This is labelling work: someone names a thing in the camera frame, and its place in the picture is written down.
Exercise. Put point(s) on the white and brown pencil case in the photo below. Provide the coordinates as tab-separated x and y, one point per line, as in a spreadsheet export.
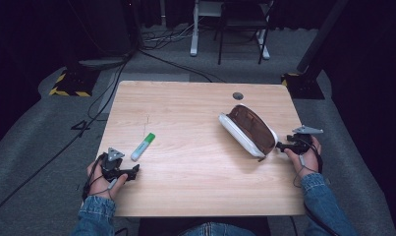
251	131

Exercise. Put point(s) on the black slanted stand pole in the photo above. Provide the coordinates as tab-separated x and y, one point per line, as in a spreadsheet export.
320	36

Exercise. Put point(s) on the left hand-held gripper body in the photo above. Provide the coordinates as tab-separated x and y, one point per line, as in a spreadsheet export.
111	164

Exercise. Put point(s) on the person's left hand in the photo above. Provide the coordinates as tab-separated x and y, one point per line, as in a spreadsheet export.
102	187

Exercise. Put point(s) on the stand base with hazard tape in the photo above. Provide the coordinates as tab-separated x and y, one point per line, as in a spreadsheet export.
72	83
303	87

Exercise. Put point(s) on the white desk frame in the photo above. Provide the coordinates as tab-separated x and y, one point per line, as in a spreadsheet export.
194	39

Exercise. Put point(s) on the person's right hand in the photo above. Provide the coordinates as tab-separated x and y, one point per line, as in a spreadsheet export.
308	162

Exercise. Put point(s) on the green and white highlighter pen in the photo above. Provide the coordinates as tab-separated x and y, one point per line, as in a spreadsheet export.
142	147

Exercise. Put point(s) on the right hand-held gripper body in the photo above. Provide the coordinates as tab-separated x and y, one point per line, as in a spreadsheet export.
300	142

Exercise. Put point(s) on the person's denim lap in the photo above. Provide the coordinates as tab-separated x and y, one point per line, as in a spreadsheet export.
215	229

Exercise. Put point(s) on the black chair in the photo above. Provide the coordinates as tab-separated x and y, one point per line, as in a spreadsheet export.
241	23

